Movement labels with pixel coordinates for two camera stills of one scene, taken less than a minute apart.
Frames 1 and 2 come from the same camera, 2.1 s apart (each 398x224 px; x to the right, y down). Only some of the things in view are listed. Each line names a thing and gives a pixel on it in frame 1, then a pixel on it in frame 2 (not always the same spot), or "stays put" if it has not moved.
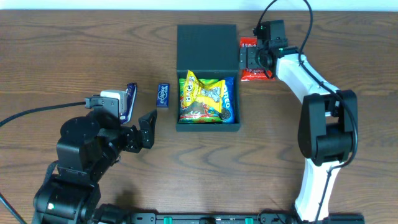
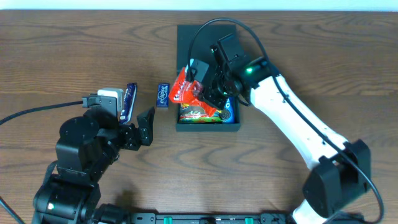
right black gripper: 249,58 → 211,90
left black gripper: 137,137 stays put
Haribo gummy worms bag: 196,112 stays put
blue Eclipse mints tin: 163,96 stays put
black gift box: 210,51 stays put
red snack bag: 252,73 → 183,91
